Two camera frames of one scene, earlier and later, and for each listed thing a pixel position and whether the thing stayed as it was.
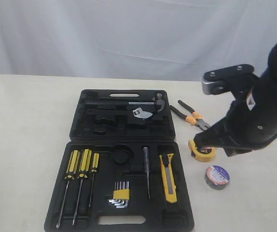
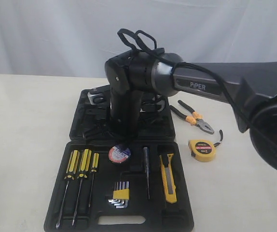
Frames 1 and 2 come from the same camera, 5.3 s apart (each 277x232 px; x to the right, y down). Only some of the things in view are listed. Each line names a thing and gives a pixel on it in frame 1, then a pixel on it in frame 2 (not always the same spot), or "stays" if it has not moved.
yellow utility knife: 169,179 stays
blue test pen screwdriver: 145,154 stays
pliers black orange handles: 193,120 stays
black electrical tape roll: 217,177 to 118,153
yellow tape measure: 205,153 stays
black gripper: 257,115 to 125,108
